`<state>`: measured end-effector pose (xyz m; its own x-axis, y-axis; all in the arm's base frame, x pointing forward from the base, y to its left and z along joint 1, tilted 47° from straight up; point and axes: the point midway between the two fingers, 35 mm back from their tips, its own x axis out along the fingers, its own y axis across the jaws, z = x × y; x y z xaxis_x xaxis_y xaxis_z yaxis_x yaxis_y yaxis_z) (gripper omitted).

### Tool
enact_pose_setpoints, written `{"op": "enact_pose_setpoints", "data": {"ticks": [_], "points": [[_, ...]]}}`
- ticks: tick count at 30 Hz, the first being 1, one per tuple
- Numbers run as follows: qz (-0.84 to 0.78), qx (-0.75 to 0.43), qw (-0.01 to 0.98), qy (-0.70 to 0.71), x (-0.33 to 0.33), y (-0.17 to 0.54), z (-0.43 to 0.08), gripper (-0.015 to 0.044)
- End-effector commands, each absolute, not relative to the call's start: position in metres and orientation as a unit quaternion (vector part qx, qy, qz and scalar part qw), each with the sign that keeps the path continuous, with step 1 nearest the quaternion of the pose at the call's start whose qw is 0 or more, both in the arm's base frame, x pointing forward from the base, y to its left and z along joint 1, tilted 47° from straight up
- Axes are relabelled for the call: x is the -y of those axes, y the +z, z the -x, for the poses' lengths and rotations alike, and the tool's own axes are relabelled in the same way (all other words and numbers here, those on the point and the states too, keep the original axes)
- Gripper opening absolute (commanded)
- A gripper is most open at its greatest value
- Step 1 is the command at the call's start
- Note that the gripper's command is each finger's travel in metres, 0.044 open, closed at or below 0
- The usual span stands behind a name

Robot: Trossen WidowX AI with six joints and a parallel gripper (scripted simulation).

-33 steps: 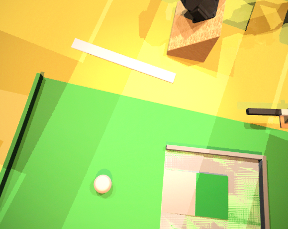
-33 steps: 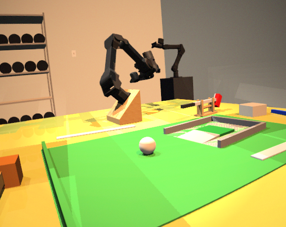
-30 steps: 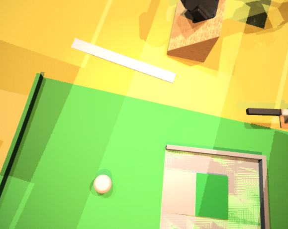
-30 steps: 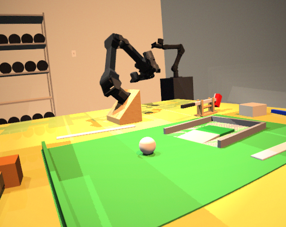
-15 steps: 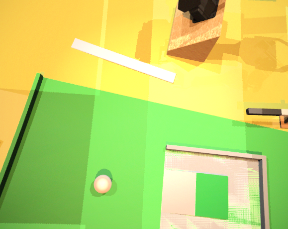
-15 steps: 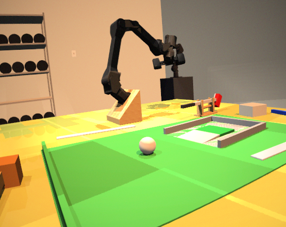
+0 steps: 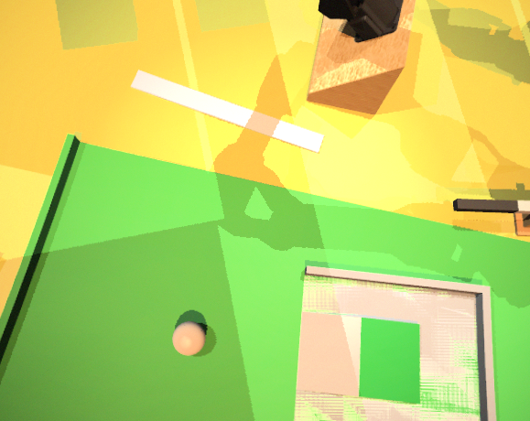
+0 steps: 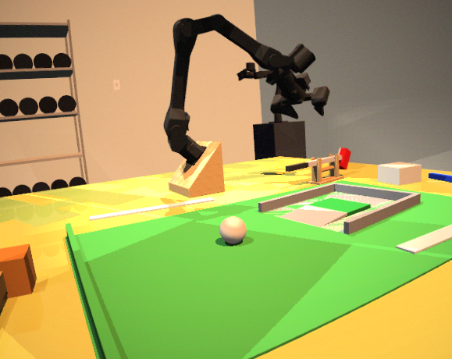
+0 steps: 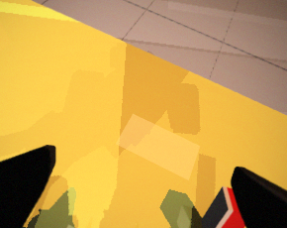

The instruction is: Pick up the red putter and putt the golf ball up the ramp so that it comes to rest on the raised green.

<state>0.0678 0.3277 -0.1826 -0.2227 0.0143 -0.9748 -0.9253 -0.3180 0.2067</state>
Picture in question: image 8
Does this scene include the green mat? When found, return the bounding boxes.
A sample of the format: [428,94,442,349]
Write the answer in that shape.
[75,183,452,359]

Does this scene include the white flat bar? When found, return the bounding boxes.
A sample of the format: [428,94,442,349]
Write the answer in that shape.
[396,225,452,254]
[89,197,215,221]

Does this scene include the peach ball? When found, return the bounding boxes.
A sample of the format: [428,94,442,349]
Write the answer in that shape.
[219,216,247,244]

